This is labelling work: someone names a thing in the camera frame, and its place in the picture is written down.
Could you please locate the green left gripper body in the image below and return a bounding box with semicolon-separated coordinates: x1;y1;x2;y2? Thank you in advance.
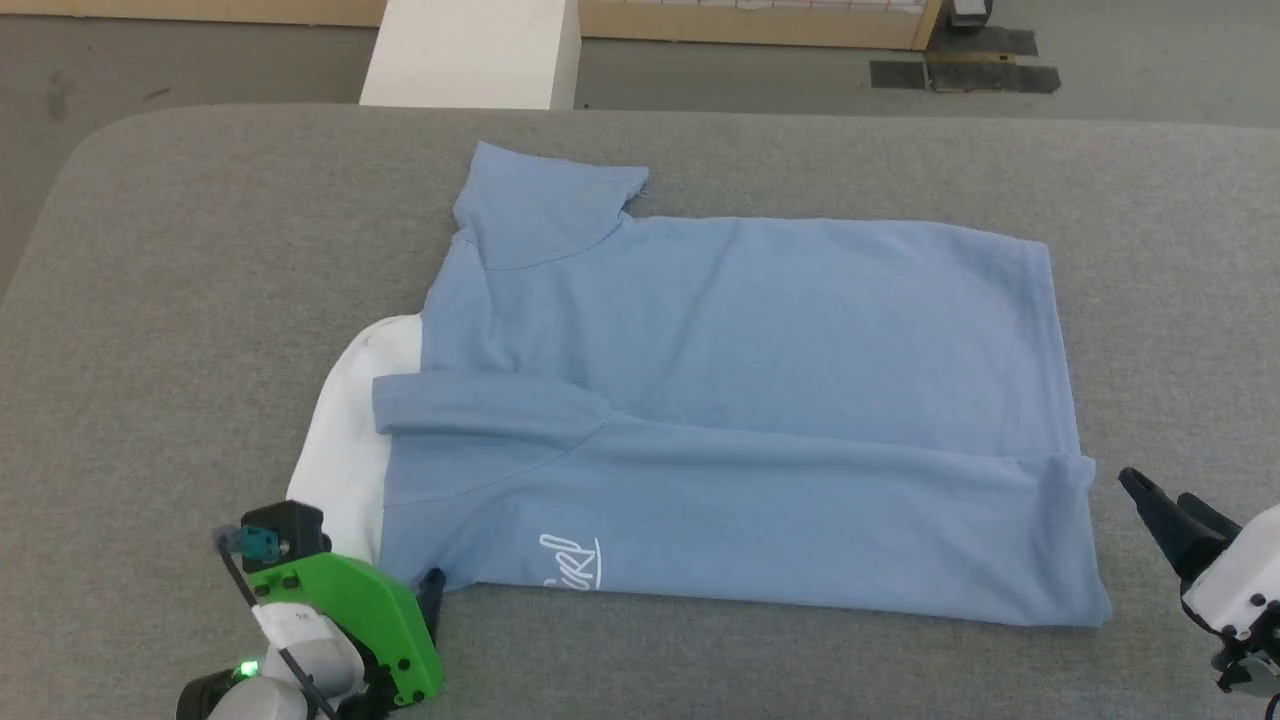
244;552;445;707

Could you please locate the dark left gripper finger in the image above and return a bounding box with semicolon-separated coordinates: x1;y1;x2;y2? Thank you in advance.
414;567;448;642

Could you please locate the lemon print wooden partition screen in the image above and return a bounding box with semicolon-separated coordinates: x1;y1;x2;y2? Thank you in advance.
0;0;944;52

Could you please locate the long black floor tape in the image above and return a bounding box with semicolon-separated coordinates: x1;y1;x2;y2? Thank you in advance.
869;59;1062;95

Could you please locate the light blue polo shirt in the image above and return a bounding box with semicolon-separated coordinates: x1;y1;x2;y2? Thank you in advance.
287;141;1114;630

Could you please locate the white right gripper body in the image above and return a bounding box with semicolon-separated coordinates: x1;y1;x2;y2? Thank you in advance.
1181;504;1280;643

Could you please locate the short black floor tape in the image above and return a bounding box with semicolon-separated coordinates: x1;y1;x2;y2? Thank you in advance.
925;27;1039;59

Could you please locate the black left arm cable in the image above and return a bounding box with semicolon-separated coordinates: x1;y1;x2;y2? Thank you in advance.
214;534;343;720

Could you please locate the white rectangular box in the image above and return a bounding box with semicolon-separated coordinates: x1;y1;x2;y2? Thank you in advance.
358;0;583;111

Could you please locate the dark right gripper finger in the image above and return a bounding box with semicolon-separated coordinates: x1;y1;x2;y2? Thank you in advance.
1177;493;1242;562
1117;467;1207;582

